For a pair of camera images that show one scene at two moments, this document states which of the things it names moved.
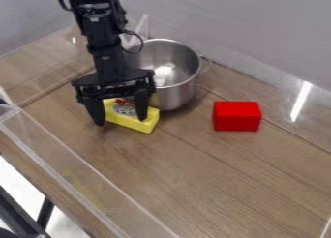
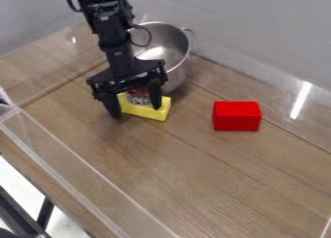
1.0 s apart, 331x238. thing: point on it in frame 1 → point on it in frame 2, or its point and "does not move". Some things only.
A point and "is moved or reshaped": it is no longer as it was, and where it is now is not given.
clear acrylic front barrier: x=53 y=198 does not move
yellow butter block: x=122 y=112 is moved or reshaped
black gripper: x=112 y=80 → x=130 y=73
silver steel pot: x=178 y=65 is moved or reshaped
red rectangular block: x=237 y=116 does not move
